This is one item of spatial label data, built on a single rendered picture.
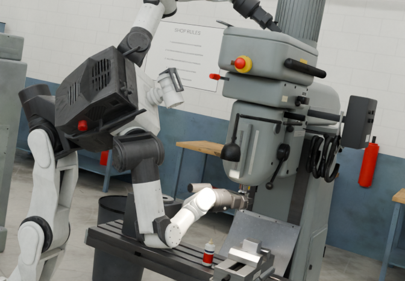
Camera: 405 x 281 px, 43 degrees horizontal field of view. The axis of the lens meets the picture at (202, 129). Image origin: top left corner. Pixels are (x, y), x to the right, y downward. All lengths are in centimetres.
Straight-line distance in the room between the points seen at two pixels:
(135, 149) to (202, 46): 540
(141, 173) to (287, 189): 94
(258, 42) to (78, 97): 64
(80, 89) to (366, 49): 485
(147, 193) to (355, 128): 91
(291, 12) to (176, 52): 505
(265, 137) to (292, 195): 52
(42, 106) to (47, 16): 685
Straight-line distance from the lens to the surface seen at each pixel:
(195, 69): 698
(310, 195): 239
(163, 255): 217
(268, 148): 196
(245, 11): 202
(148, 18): 199
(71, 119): 172
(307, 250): 249
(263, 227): 244
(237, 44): 185
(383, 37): 624
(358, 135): 213
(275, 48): 181
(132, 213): 231
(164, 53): 726
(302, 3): 220
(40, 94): 198
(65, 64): 837
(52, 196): 196
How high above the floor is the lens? 169
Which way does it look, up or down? 6 degrees down
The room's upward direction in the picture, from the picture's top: 10 degrees clockwise
